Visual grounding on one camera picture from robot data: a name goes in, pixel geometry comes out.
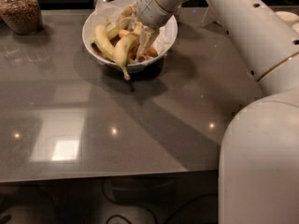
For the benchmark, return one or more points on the left glass grain jar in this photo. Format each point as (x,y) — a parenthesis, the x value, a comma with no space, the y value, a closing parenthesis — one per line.
(22,16)

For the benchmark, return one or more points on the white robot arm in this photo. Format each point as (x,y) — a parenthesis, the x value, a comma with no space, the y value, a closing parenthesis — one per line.
(259,160)

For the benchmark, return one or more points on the white folded card stand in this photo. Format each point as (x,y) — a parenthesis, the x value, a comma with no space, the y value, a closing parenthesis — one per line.
(209,17)

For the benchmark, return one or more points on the yellow banana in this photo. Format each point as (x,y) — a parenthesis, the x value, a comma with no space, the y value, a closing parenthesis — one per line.
(121,51)
(102,41)

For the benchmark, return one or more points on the stack of paper cups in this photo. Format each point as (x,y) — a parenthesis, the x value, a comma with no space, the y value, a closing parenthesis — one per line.
(290,18)

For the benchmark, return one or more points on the white bowl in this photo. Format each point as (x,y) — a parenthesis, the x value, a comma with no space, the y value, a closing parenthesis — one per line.
(130,66)

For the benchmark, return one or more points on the greenish back banana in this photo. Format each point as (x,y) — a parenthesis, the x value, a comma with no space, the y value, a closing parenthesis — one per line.
(109,30)

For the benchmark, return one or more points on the orange carrot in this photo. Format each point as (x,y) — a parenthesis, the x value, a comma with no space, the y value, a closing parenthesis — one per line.
(152,52)

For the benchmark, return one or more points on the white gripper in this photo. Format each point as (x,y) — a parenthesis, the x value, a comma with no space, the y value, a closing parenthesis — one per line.
(151,10)

